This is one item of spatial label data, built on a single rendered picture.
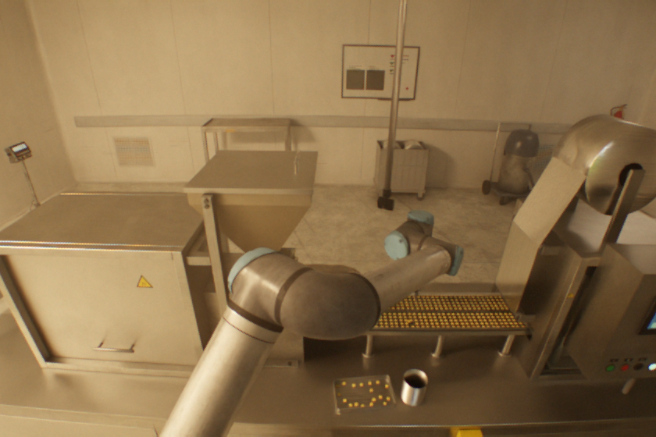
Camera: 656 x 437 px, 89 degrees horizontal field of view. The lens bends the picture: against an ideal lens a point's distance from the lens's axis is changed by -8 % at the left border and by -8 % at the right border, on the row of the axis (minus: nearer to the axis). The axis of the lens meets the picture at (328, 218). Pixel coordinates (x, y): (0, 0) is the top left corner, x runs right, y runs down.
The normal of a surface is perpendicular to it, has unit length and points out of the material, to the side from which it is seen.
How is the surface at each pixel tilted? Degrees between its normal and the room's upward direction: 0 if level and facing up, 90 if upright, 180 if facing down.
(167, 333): 90
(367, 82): 90
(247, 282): 47
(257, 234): 114
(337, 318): 69
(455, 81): 90
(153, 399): 0
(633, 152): 90
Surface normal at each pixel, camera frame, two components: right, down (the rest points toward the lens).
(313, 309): -0.04, -0.10
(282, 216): -0.02, 0.78
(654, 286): -0.01, 0.46
